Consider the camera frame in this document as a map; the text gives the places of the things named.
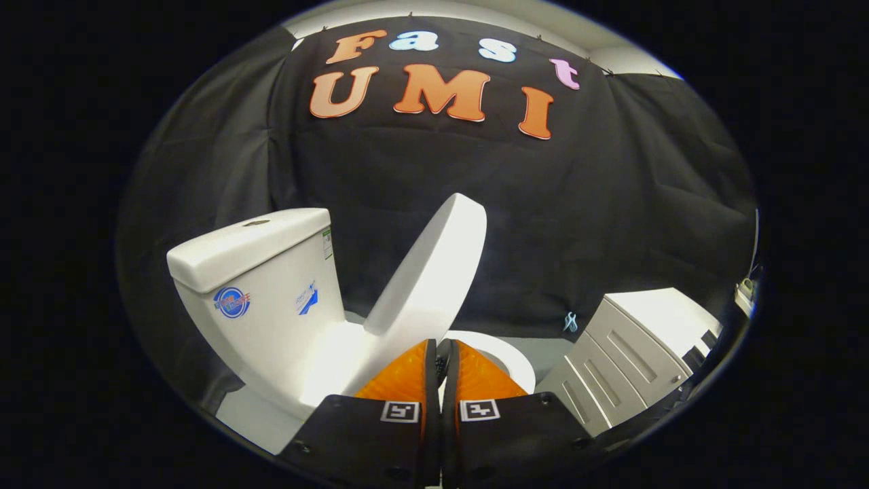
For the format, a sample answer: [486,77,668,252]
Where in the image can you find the white cabinet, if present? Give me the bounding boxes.
[536,288,724,437]

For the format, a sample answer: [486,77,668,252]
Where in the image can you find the black backdrop cloth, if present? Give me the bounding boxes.
[119,17,758,415]

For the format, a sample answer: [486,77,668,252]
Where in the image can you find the white toilet lid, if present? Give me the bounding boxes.
[363,193,488,357]

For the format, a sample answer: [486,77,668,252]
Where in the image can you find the white ceramic toilet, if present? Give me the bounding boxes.
[167,208,537,454]

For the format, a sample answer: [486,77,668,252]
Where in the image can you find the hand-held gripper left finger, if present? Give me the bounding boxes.
[278,338,441,488]

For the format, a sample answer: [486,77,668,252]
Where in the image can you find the white wall shelf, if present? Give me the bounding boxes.
[737,275,758,317]

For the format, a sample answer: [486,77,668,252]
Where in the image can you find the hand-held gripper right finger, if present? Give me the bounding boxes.
[441,338,598,488]

